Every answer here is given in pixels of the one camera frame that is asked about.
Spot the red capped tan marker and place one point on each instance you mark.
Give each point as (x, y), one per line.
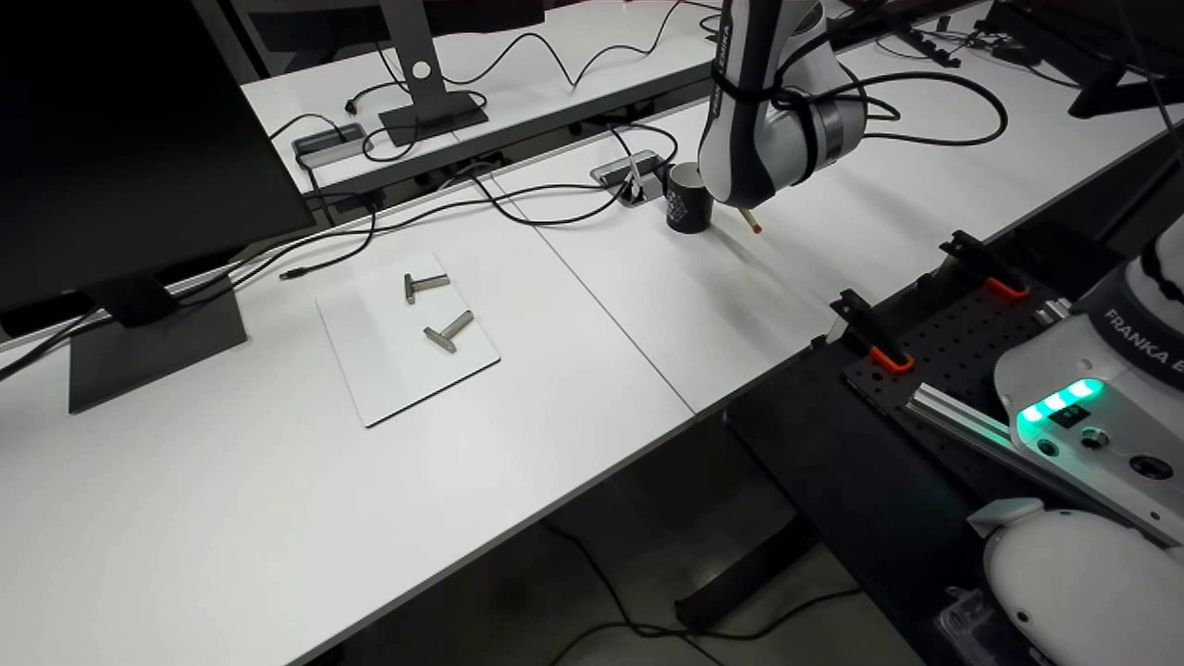
(748, 220)

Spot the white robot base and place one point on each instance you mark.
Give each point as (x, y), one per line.
(1113, 393)

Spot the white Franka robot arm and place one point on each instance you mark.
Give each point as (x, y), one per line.
(771, 113)

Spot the grey T-shaped metal piece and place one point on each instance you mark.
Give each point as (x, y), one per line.
(450, 331)
(423, 288)

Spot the black patterned mug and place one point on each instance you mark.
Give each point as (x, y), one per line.
(686, 205)

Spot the metal desk outlet box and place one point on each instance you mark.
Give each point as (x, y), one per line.
(615, 168)

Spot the black orange clamp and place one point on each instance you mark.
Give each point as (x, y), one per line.
(872, 335)
(985, 263)

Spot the black table foot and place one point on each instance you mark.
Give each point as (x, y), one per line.
(742, 575)

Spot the silver monitor stand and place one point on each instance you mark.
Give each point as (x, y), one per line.
(427, 104)

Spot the black power adapter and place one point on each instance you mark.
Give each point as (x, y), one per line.
(326, 143)

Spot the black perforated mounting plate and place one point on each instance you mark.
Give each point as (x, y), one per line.
(964, 340)

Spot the black computer monitor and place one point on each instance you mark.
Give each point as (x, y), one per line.
(124, 151)

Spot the white rounded cover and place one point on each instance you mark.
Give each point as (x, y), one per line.
(1086, 592)

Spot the black equipment stand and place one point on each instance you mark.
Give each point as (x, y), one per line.
(1113, 77)

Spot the aluminium rail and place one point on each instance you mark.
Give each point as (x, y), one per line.
(973, 418)

